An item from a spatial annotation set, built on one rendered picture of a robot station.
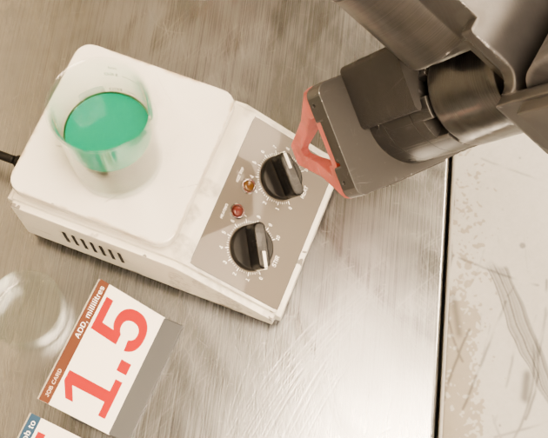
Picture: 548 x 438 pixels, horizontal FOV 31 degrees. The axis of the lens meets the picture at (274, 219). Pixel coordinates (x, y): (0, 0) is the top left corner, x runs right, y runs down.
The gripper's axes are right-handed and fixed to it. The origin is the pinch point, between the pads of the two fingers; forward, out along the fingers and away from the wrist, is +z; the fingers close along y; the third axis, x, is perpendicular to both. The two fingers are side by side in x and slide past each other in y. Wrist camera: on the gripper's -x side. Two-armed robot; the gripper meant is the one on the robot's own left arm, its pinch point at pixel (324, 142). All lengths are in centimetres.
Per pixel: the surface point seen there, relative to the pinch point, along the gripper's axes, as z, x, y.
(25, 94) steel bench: 22.6, -11.9, 9.6
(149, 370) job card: 12.9, 10.4, 12.1
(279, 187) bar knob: 6.8, 1.8, 0.4
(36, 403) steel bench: 16.5, 9.6, 19.4
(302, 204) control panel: 7.2, 3.6, -1.0
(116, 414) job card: 13.3, 12.3, 15.3
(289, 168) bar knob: 5.4, 0.8, -0.1
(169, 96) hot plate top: 8.3, -6.8, 5.0
